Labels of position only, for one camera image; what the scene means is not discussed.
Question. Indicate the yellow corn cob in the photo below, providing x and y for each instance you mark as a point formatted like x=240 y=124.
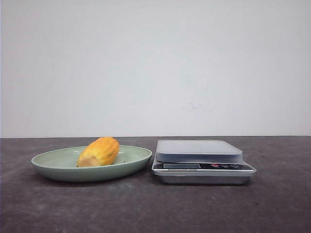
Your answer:
x=100 y=152

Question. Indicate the silver digital kitchen scale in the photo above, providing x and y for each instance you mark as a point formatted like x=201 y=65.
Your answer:
x=200 y=162

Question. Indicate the light green plate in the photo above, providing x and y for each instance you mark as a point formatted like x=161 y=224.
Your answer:
x=61 y=164

